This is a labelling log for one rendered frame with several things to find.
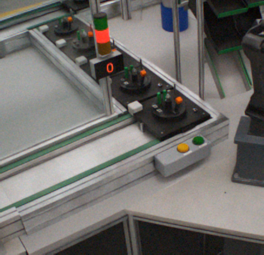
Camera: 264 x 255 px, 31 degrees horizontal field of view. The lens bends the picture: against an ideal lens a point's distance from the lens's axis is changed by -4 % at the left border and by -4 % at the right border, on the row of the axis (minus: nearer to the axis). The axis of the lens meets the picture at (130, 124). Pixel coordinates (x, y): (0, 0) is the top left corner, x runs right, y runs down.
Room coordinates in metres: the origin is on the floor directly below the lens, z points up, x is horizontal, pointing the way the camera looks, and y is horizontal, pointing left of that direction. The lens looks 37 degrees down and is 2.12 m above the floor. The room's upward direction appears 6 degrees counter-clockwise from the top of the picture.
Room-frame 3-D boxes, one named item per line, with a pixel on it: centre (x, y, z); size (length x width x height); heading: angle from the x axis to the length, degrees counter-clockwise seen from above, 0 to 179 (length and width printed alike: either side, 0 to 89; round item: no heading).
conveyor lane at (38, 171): (1.48, 0.12, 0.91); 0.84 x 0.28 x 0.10; 117
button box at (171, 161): (1.36, -0.18, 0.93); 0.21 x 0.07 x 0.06; 117
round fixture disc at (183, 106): (1.59, -0.16, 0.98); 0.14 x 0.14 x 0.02
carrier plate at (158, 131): (1.59, -0.16, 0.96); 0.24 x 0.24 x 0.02; 27
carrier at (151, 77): (1.82, -0.04, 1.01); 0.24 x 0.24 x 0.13; 27
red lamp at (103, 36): (1.61, 0.07, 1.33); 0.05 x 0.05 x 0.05
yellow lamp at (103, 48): (1.61, 0.07, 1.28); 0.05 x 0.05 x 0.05
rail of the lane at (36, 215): (1.33, 0.02, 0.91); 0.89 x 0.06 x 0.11; 117
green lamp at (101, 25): (1.61, 0.07, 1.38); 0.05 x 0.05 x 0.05
